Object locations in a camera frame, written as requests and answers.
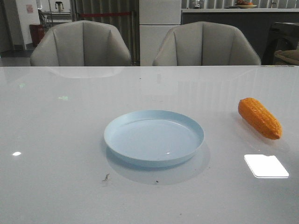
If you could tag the fruit bowl on counter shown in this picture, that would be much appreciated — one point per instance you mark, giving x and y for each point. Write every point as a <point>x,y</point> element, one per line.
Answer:
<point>244,4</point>

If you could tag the white cabinet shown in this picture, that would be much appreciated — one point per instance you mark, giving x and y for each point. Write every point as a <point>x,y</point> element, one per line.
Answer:
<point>156,18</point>

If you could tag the grey chair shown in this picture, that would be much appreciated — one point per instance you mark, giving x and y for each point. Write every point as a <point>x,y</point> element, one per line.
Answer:
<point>81,43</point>
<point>205,44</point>

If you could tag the dark grey counter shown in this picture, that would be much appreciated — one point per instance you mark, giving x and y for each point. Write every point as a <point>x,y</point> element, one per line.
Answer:
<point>267,30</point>

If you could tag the orange corn cob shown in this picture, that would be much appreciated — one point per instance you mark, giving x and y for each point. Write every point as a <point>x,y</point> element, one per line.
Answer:
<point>263,121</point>

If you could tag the red bin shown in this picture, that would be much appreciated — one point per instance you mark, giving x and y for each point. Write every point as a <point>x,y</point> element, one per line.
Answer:
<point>37,33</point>

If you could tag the grey chair right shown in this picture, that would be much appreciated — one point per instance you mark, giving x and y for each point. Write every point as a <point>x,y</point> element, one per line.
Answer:
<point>205,44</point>

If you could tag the grey chair left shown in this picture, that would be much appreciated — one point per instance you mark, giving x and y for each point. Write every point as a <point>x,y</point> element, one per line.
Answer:
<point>81,43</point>

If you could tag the light blue plate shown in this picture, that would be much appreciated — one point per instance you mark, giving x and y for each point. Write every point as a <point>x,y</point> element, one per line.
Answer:
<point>154,138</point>

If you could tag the olive brown sofa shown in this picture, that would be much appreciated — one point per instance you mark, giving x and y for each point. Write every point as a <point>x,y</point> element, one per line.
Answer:
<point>287,56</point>

